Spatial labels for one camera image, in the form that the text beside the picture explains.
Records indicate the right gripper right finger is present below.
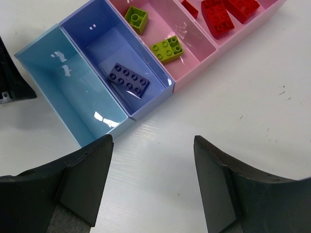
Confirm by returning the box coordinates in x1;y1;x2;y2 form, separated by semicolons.
193;135;311;233

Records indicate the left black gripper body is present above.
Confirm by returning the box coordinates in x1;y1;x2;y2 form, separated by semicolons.
0;39;37;104

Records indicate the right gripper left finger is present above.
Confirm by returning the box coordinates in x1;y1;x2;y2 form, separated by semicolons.
0;134;114;233

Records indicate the purple lego plate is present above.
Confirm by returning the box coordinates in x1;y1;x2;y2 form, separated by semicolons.
107;63;150;98

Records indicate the green lego brick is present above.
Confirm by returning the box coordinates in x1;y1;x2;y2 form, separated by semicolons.
150;35;184;64
124;6;149;35

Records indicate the small red lego brick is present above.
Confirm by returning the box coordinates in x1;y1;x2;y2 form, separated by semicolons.
181;0;199;19

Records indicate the light blue container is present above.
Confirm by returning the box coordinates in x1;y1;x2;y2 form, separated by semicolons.
15;24;135;147

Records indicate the purple blue container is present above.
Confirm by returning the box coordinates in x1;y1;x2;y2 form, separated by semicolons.
60;0;174;120

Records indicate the small pink container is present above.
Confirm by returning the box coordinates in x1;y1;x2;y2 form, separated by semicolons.
110;0;218;92

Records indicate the large pink container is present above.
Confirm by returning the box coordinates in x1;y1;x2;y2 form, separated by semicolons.
182;0;285;53

